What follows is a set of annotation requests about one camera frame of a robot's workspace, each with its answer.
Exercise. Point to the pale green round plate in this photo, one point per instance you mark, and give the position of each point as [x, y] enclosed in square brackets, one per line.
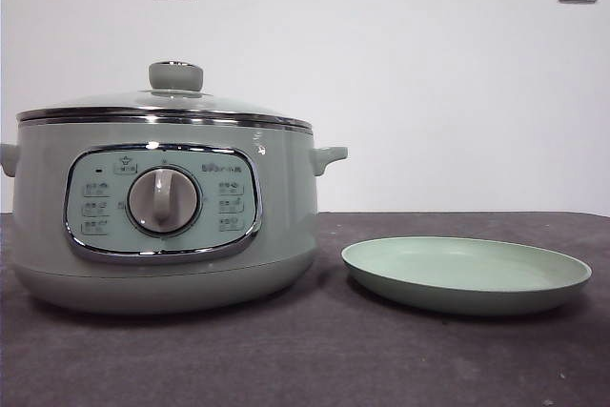
[381, 261]

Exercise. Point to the pale green electric steamer pot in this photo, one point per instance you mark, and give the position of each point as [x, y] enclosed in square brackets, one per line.
[43, 197]

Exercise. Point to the glass lid with green knob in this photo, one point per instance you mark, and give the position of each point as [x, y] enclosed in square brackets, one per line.
[175, 75]

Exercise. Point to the grey steamer control dial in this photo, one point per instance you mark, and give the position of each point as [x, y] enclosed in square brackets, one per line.
[163, 199]

